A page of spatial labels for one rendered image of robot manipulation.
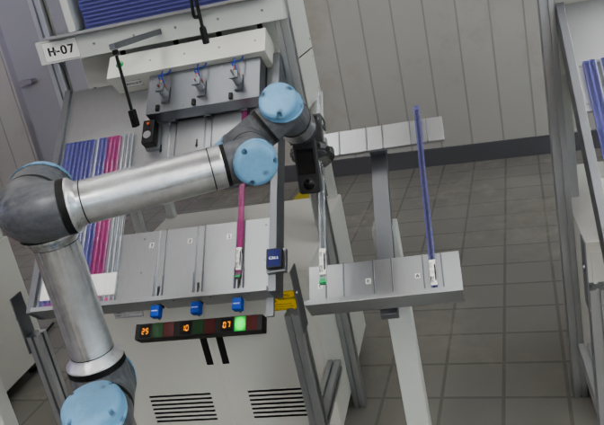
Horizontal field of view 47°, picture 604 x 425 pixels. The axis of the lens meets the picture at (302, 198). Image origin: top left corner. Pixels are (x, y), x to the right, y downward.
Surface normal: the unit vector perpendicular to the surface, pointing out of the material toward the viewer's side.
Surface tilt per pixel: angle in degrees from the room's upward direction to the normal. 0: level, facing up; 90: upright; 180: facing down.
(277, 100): 55
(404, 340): 90
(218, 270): 45
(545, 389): 0
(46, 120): 90
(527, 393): 0
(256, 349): 90
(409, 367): 90
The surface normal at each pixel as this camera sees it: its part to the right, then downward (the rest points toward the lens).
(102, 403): -0.17, -0.89
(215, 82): -0.28, -0.42
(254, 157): 0.19, 0.27
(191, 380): -0.19, 0.34
